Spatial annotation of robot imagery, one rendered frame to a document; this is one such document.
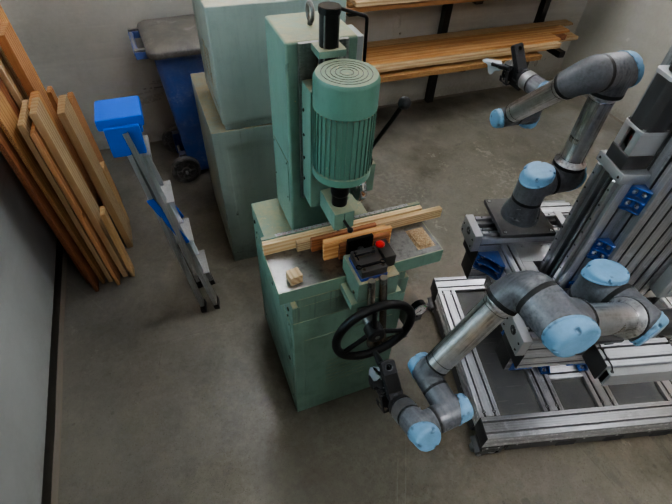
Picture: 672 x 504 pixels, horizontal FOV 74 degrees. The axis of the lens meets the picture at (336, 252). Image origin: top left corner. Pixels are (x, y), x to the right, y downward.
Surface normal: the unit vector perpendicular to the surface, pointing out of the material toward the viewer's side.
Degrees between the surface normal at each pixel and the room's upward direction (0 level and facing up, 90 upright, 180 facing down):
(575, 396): 0
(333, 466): 0
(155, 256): 1
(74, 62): 90
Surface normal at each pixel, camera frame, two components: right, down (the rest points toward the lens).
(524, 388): 0.04, -0.69
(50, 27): 0.36, 0.69
